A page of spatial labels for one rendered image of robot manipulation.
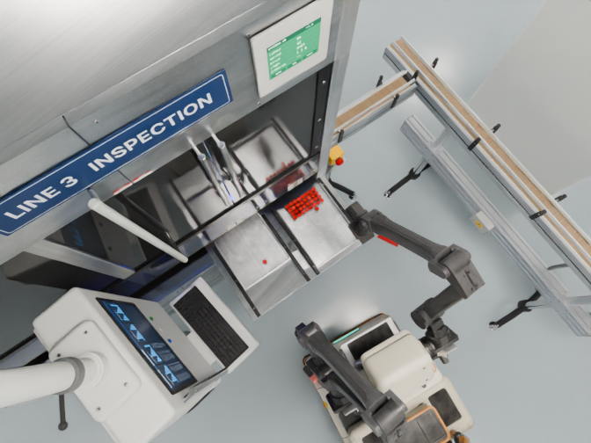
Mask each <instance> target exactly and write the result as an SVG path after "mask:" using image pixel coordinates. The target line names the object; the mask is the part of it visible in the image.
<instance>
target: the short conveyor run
mask: <svg viewBox="0 0 591 443"><path fill-rule="evenodd" d="M406 73H407V70H406V71H403V70H402V71H401V72H399V73H397V74H396V75H395V76H393V77H392V78H390V79H388V80H387V81H385V82H384V83H383V82H382V80H383V76H382V75H380V76H379V80H378V82H377V85H376V87H375V89H373V90H372V91H369V92H368V93H366V94H365V95H363V96H362V97H360V98H358V99H356V100H355V101H354V102H353V103H351V104H349V105H347V106H346V107H344V108H343V109H341V110H340V111H338V115H337V119H336V124H335V128H334V133H333V138H332V143H334V142H337V144H340V143H341V142H343V141H344V140H345V139H347V138H348V137H350V136H352V135H353V134H355V133H357V132H358V131H360V130H361V129H363V128H364V127H365V126H367V125H368V124H370V123H371V122H373V121H375V120H377V119H378V118H380V117H381V116H383V115H384V114H386V113H387V112H388V111H390V110H391V109H393V108H394V107H396V106H398V105H400V104H401V103H403V102H404V101H406V100H407V99H408V98H410V97H411V96H413V94H414V92H415V91H416V89H417V87H418V86H417V85H416V84H415V83H414V81H415V79H414V78H413V80H411V79H410V77H409V76H408V75H407V74H406Z"/></svg>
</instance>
